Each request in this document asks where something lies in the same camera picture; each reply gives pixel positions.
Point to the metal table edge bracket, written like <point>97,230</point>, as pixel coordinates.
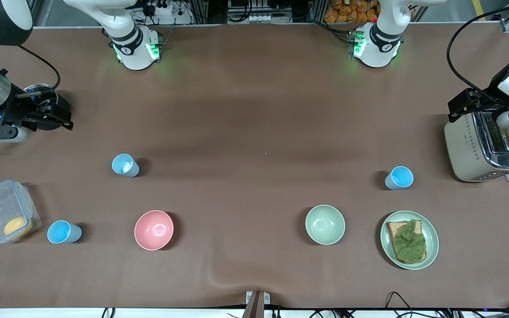
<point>249,296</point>

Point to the brown table cloth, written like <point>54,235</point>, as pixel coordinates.
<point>254,88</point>

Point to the blue plastic cup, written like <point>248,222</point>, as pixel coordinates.
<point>117,164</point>
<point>60,232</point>
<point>401,176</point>

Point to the pale green plate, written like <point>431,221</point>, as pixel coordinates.
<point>432,240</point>

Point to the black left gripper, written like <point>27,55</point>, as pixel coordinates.
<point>480,101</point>

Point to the bag of orange bread rolls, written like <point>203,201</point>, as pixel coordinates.
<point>347,11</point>

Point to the glass lid with blue knob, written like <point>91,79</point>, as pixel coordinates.
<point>38,88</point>

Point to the white crumpled tissue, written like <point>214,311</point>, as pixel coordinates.
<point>127,167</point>

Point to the pale green bowl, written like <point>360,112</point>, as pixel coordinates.
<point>325,224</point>

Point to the cream and chrome toaster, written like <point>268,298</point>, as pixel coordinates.
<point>466,145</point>

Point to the toast slice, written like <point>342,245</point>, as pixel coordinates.
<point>395,229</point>

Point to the white power strip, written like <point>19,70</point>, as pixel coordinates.
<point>164,9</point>

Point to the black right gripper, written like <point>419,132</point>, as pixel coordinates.
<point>17,109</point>

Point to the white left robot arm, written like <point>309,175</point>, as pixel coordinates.
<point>378,48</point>

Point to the green lettuce leaf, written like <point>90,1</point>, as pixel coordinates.
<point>409,243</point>

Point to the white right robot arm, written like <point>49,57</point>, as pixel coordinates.
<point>135,48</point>

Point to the round orange food piece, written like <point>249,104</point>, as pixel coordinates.
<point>16,226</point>

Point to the white connector row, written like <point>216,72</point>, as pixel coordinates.
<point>261,18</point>

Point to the pink bowl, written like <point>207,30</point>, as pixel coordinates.
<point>153,229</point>

